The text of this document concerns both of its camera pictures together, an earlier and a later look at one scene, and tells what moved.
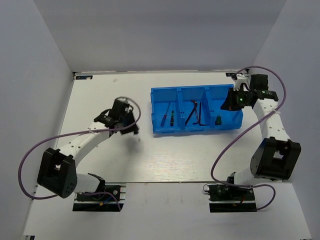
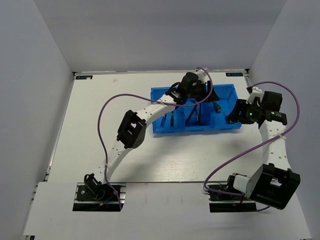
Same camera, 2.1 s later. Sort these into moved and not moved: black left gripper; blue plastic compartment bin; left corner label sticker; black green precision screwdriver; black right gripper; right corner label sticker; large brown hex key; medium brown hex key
Moved: black left gripper; black right gripper; large brown hex key
Not moved: left corner label sticker; blue plastic compartment bin; medium brown hex key; right corner label sticker; black green precision screwdriver
